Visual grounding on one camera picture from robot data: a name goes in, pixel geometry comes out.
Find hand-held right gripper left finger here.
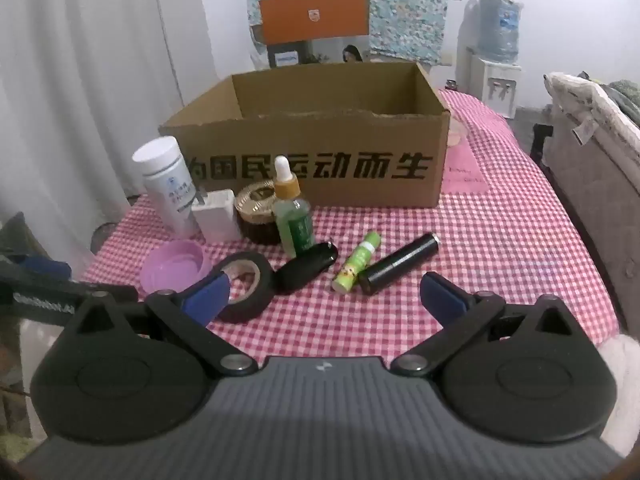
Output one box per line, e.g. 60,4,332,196
67,271,257,378

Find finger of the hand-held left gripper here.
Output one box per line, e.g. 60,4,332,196
75,282,139,313
6,256,72,282

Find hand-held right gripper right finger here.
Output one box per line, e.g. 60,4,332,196
389,271,576,378

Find black tape roll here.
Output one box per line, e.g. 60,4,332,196
212,251,277,324

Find purple plastic lid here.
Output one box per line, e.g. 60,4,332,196
140,240,212,297

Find black cylinder battery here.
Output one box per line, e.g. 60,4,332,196
358,232,441,297

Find white charger plug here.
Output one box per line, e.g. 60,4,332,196
191,187,244,243

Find gold lid jar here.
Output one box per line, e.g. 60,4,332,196
235,183,282,247

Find green lip balm tube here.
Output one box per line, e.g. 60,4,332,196
331,231,382,295

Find black oval case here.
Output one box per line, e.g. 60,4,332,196
276,241,338,295

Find green dropper bottle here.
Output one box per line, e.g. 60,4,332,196
272,156,315,257

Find white pill bottle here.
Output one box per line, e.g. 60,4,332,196
132,137,201,238

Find brown cardboard box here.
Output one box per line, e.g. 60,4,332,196
159,60,451,209

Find pink checkered cloth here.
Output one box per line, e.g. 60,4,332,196
80,87,628,361

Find grey sofa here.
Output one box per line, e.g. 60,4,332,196
542,72,640,333

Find white curtain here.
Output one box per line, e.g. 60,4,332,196
0,0,221,243

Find white fluffy blanket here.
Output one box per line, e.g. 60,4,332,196
597,332,640,416

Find white water dispenser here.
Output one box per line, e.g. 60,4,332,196
467,45,523,118

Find white sofa blanket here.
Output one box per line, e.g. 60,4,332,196
544,72,640,161

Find green cloth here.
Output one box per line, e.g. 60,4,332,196
602,79,640,121

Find water bottles pack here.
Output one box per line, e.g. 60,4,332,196
477,0,521,66

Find patterned hanging cloth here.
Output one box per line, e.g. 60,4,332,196
244,0,466,66

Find orange appliance carton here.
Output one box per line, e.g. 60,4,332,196
252,0,371,68

